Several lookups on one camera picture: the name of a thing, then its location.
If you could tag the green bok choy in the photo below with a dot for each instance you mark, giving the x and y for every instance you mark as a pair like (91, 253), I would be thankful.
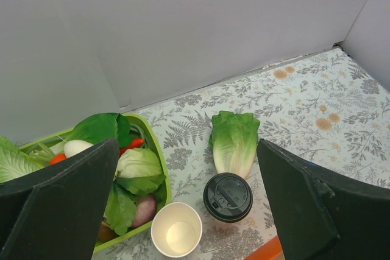
(138, 172)

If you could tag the black plastic cup lid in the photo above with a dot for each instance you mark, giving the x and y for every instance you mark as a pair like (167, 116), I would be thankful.
(228, 197)

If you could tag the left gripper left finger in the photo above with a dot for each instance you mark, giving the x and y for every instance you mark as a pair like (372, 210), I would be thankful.
(56, 212)

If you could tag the purple onion in tray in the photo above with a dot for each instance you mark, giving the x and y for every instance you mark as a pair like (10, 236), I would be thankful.
(146, 209)

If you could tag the loose green lettuce head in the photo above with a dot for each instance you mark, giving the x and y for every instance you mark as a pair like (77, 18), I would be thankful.
(234, 139)

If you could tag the orange paper bag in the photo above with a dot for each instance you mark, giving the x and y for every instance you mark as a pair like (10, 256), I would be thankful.
(271, 250)

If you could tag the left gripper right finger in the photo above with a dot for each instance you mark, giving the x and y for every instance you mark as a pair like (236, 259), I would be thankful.
(321, 214)

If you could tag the green vegetable tray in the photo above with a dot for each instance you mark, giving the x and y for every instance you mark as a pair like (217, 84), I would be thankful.
(43, 150)

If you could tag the napa cabbage green white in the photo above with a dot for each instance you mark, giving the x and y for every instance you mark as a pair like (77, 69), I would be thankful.
(14, 163)

